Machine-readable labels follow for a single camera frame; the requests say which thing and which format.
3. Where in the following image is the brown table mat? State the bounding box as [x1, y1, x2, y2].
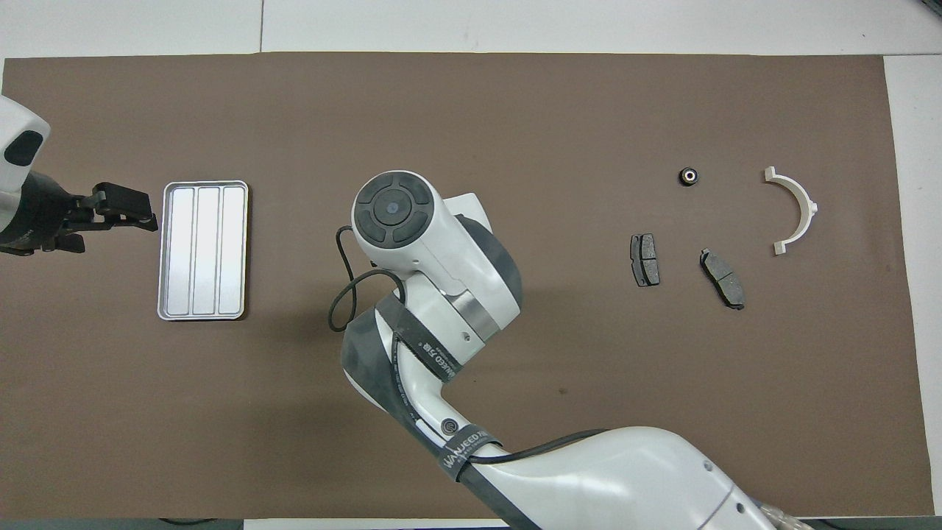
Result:
[0, 52, 935, 520]

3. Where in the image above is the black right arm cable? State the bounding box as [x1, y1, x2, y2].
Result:
[327, 225, 613, 466]

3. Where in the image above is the dark grey brake pad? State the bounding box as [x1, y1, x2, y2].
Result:
[699, 248, 746, 311]
[630, 233, 661, 288]

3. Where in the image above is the white curved plastic bracket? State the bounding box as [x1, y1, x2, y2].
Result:
[763, 166, 819, 256]

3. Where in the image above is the silver metal tray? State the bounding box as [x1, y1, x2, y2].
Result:
[157, 180, 249, 322]

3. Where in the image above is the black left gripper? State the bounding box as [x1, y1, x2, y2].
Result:
[0, 173, 160, 257]

